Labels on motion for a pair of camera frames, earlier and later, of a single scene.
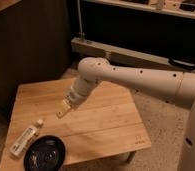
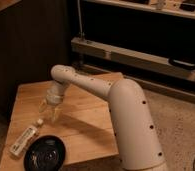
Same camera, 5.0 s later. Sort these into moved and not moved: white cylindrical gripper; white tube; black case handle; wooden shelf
Moved: white cylindrical gripper
Not moved: white tube; black case handle; wooden shelf
